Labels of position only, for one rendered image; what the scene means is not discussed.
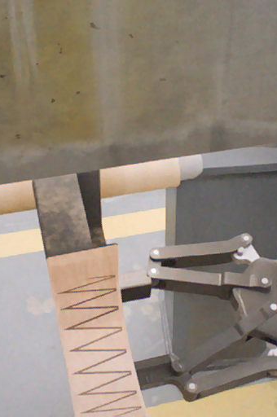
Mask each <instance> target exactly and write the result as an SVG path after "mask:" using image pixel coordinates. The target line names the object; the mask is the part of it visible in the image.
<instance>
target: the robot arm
mask: <svg viewBox="0 0 277 417"><path fill-rule="evenodd" d="M252 241H253V238H252V236H251V235H248V234H242V235H239V236H237V237H235V238H234V239H229V240H227V241H219V242H209V243H200V244H183V245H174V246H165V247H164V248H153V249H151V250H150V252H149V258H148V263H147V268H146V269H144V270H140V271H135V272H129V273H125V274H120V284H121V298H122V302H127V301H136V300H140V299H145V298H149V297H150V296H151V290H152V289H157V290H165V291H171V292H185V293H192V294H200V295H206V296H217V297H218V298H220V299H223V300H229V301H231V306H232V307H233V309H234V310H235V312H236V322H237V324H236V325H234V326H233V327H232V328H231V329H228V330H227V331H225V332H223V333H222V334H220V335H219V336H216V337H215V338H213V339H212V340H209V342H208V343H206V344H204V345H202V346H201V347H199V348H198V349H196V350H194V351H193V352H190V353H189V354H187V355H186V356H184V357H183V358H180V359H179V360H178V361H177V362H176V359H175V361H174V363H173V361H171V357H170V355H169V353H168V354H165V355H161V356H157V357H154V358H146V359H143V360H142V361H139V362H134V366H135V370H136V373H137V377H138V382H139V386H140V389H141V391H143V390H146V389H150V388H157V387H160V386H164V385H167V384H172V385H175V386H176V387H177V388H178V389H179V390H180V392H181V393H182V398H183V400H184V401H186V402H195V401H198V400H200V399H203V398H205V397H207V396H209V395H214V394H216V393H220V392H223V391H226V390H228V389H232V388H236V387H239V386H241V385H244V384H249V383H252V382H254V381H257V380H261V379H264V377H270V379H277V349H274V350H271V351H270V352H269V353H268V355H266V356H263V357H259V358H254V360H252V361H249V362H244V363H241V364H239V365H236V366H233V367H228V368H225V369H222V370H220V371H215V372H213V373H209V374H207V375H202V376H199V377H196V378H194V379H193V378H192V376H191V375H194V374H195V373H196V372H198V371H200V370H202V369H203V368H205V367H207V366H208V365H209V364H212V363H214V362H216V361H217V359H219V358H220V357H222V356H223V355H225V354H227V353H229V352H230V351H232V350H234V349H236V348H239V347H241V346H242V345H245V344H246V343H248V342H249V341H251V340H252V339H253V338H255V337H256V338H258V339H260V340H262V341H264V342H266V343H269V344H271V345H274V346H277V260H271V259H266V258H263V257H259V256H258V255H257V253H256V251H255V250H254V248H253V246H252ZM232 261H235V263H236V264H239V263H247V264H248V265H249V266H248V267H247V268H246V269H245V271H244V272H243V273H242V274H237V273H229V272H225V273H223V274H215V273H208V272H200V271H194V270H180V269H181V268H189V267H199V266H207V265H216V264H223V263H227V262H232ZM171 363H173V365H171Z"/></svg>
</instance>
